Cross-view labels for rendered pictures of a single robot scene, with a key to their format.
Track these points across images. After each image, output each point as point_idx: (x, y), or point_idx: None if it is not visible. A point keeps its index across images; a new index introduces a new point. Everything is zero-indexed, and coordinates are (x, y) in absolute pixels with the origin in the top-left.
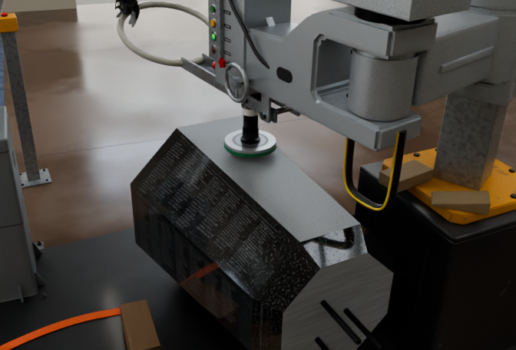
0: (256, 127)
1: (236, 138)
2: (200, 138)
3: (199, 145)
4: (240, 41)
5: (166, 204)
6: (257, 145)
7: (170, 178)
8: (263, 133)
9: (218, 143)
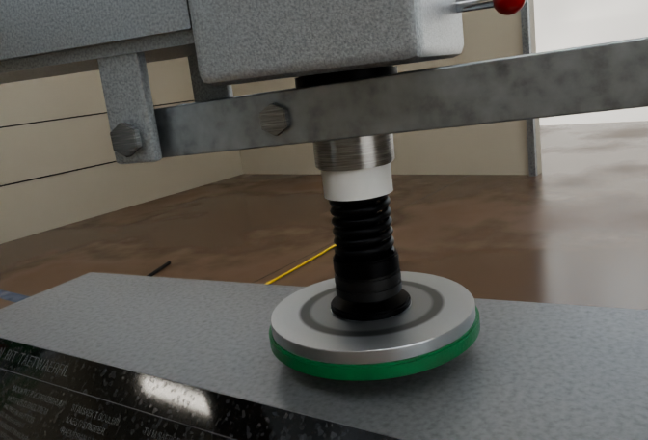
0: (335, 250)
1: (419, 290)
2: (607, 323)
3: (552, 308)
4: None
5: None
6: (320, 301)
7: None
8: (361, 340)
9: (524, 336)
